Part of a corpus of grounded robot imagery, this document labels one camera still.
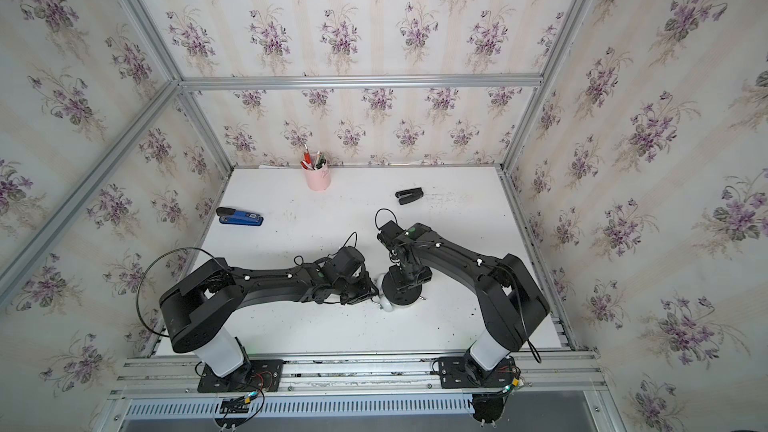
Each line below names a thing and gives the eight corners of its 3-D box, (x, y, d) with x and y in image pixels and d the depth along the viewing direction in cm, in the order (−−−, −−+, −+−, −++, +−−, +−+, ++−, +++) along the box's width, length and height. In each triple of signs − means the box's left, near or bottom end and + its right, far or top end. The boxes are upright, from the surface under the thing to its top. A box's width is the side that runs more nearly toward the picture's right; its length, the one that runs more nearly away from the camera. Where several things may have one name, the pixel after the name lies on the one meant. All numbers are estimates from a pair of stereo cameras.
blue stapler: (218, 221, 106) (212, 214, 103) (224, 213, 109) (219, 205, 106) (259, 228, 105) (255, 221, 101) (264, 219, 107) (260, 212, 104)
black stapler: (399, 205, 111) (399, 201, 109) (395, 196, 113) (396, 192, 111) (424, 198, 113) (425, 194, 111) (419, 190, 115) (420, 186, 114)
